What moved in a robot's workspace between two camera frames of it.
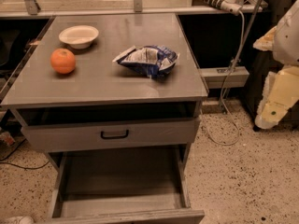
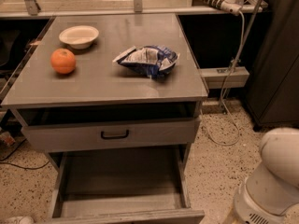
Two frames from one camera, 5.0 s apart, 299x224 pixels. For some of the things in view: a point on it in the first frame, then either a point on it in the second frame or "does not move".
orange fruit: x=63 y=61 does not move
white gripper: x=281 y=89 → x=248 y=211
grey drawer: x=133 y=186 does not move
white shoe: x=21 y=219 does not move
